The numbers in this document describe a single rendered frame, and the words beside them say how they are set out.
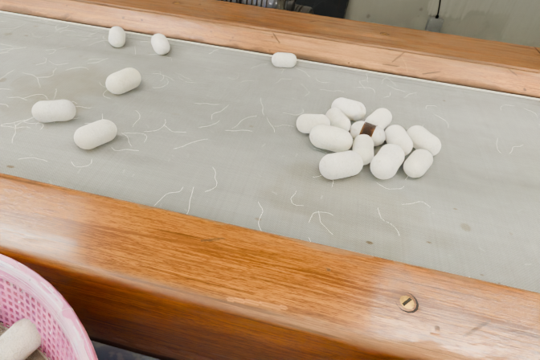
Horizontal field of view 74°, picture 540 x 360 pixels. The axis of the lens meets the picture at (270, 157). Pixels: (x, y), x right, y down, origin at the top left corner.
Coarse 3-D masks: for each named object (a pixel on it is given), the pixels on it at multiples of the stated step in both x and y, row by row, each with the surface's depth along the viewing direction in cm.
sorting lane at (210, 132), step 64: (0, 64) 40; (64, 64) 41; (128, 64) 42; (192, 64) 43; (256, 64) 45; (320, 64) 46; (0, 128) 31; (64, 128) 32; (128, 128) 33; (192, 128) 33; (256, 128) 34; (448, 128) 37; (512, 128) 38; (128, 192) 27; (192, 192) 27; (256, 192) 28; (320, 192) 28; (384, 192) 29; (448, 192) 29; (512, 192) 30; (384, 256) 24; (448, 256) 24; (512, 256) 25
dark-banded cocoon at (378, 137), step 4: (356, 124) 33; (360, 124) 33; (352, 128) 33; (356, 128) 33; (360, 128) 33; (376, 128) 32; (380, 128) 32; (352, 132) 33; (356, 132) 33; (376, 132) 32; (380, 132) 32; (384, 132) 33; (352, 136) 33; (356, 136) 33; (372, 136) 32; (376, 136) 32; (380, 136) 32; (384, 136) 32; (376, 140) 32; (380, 140) 32; (384, 140) 33; (376, 144) 32; (380, 144) 33
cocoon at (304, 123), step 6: (306, 114) 33; (312, 114) 33; (318, 114) 34; (300, 120) 33; (306, 120) 33; (312, 120) 33; (318, 120) 33; (324, 120) 33; (300, 126) 33; (306, 126) 33; (312, 126) 33; (306, 132) 33
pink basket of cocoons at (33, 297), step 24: (0, 264) 18; (0, 288) 19; (24, 288) 18; (48, 288) 17; (0, 312) 20; (24, 312) 19; (48, 312) 18; (72, 312) 17; (48, 336) 18; (72, 336) 16
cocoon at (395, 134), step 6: (390, 126) 33; (396, 126) 33; (390, 132) 33; (396, 132) 32; (402, 132) 32; (390, 138) 32; (396, 138) 32; (402, 138) 31; (408, 138) 31; (396, 144) 31; (402, 144) 31; (408, 144) 31; (408, 150) 31
